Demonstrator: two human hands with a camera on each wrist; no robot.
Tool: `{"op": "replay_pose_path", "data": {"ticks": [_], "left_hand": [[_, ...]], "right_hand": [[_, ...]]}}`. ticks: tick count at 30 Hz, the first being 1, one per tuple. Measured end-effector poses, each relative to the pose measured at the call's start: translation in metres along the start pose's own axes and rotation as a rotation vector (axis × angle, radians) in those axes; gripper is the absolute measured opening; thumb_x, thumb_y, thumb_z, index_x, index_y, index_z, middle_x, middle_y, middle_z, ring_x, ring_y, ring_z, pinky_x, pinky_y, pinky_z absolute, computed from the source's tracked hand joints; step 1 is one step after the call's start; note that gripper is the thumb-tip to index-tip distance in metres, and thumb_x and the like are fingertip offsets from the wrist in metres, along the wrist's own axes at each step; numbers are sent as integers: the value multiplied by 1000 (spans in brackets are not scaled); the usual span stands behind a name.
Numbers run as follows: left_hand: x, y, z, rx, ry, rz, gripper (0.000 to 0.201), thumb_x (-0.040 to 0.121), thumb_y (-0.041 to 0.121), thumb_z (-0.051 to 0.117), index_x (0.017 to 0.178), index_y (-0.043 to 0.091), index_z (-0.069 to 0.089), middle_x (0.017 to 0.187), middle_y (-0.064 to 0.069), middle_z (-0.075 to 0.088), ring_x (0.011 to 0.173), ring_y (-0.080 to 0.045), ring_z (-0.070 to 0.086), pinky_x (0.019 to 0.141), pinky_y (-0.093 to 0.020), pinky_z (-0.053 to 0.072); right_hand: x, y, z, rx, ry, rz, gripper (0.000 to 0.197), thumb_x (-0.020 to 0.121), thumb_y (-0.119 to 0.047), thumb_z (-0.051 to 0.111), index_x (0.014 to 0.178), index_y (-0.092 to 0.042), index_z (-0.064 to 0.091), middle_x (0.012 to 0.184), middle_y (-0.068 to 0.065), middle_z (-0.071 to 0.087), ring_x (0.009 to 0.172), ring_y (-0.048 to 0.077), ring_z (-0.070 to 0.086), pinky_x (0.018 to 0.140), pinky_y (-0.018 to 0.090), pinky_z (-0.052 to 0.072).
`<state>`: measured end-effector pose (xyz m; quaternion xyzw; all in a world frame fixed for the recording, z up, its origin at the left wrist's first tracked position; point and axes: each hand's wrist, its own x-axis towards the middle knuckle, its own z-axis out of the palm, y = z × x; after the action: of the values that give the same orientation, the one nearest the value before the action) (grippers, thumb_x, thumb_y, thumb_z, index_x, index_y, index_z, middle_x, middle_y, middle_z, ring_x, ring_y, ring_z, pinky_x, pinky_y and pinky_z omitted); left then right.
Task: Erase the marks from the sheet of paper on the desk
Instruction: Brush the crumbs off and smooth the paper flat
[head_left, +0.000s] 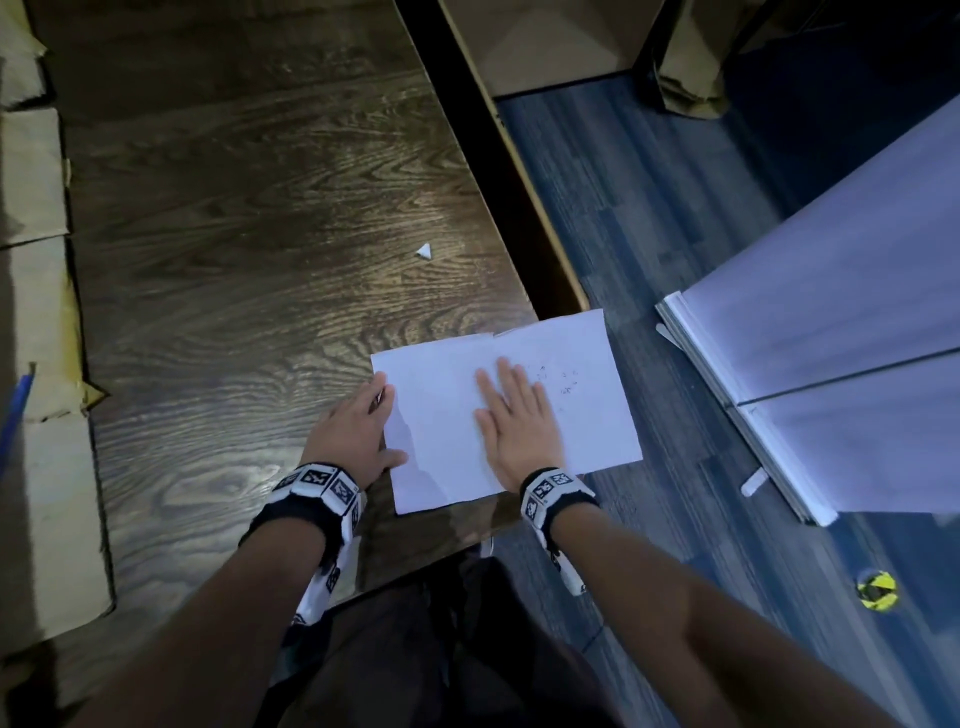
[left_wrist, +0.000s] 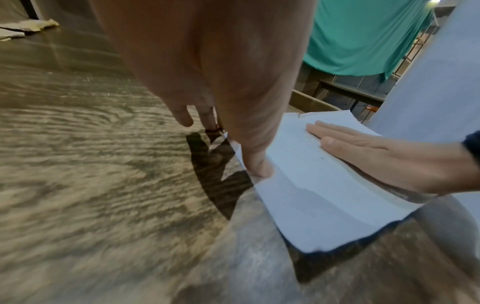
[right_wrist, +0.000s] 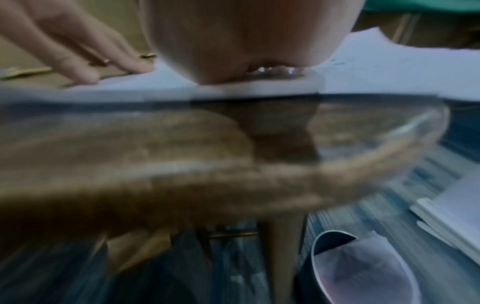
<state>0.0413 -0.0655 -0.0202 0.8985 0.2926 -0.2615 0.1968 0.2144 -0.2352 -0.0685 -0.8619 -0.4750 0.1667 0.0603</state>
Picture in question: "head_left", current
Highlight person's left hand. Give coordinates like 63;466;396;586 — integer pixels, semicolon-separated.
299;372;410;493

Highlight person's right hand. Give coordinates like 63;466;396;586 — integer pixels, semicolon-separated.
472;356;566;496

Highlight white paper sheet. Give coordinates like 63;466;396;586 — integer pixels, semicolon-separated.
370;308;644;517

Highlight person's left forearm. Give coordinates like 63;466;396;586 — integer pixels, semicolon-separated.
67;517;328;728

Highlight person's right forearm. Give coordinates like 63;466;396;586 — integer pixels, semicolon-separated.
551;500;901;728

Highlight person's dark trousers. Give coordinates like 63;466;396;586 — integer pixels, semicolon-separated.
254;558;624;728

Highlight brown cardboard box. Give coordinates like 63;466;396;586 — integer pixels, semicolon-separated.
0;0;118;661

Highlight blue pencil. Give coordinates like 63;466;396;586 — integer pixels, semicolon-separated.
0;363;37;481

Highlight white panel with metal edge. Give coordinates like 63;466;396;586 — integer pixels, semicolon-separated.
654;93;960;528

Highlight yellow black round floor marker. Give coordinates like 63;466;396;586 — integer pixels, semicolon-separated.
856;569;900;613

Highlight tan wooden cabinet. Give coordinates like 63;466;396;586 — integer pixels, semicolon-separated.
438;0;676;99

